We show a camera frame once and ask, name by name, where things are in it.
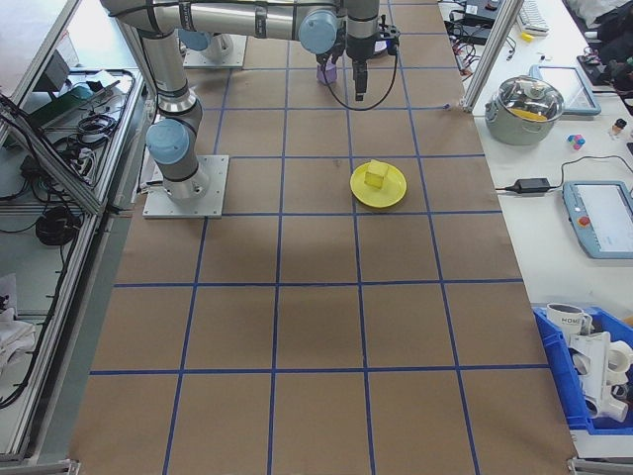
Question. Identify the purple foam block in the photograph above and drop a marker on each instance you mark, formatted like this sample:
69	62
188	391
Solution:
327	75

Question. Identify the yellow foam block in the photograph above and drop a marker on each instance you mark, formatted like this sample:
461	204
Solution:
376	175

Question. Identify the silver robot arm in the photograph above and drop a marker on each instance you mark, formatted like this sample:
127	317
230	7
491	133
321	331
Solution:
168	74
217	47

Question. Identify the black electronics box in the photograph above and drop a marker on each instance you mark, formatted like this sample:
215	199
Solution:
477	32

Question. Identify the yellow plastic plate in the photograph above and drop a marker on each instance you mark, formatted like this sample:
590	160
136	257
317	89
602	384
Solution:
390	195

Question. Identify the glass pot lid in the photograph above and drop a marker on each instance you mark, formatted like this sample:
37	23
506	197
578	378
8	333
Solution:
524	94

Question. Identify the silver cooking pot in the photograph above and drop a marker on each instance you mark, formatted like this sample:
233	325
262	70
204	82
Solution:
519	131

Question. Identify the small yellow object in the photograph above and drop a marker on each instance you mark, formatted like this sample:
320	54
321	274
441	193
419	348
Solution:
527	35

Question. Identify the white keyboard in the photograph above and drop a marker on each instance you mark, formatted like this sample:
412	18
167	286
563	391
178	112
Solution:
534	17

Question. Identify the black power brick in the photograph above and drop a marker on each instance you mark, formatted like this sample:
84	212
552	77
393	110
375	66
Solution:
534	185

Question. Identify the grey blue teach pendant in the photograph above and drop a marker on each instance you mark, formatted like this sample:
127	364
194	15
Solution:
578	94
603	218

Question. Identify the cyan pink ball toy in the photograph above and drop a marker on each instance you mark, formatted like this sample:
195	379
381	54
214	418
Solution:
575	142

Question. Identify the black bag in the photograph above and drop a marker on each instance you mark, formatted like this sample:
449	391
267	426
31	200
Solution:
618	54

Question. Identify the small brown bottle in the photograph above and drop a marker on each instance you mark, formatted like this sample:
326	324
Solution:
618	129

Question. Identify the green flat board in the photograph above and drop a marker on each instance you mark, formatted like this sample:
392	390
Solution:
69	101

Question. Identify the black monitor box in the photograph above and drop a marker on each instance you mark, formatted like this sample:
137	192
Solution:
54	74

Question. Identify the white printed mug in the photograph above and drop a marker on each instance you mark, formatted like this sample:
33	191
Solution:
564	321

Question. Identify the blue plastic bin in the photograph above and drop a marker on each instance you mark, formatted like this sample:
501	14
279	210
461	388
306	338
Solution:
559	386

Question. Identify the white pipe fitting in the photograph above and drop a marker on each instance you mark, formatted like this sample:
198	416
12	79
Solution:
593	366

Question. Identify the white cloth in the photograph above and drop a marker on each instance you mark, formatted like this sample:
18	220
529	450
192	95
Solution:
12	341

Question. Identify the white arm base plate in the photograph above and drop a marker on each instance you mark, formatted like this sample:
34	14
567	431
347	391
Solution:
237	57
212	198

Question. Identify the aluminium profile post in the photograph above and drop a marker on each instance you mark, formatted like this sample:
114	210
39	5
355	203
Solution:
487	54

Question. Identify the metal bar frame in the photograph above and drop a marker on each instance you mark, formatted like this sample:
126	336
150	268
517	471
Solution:
101	200

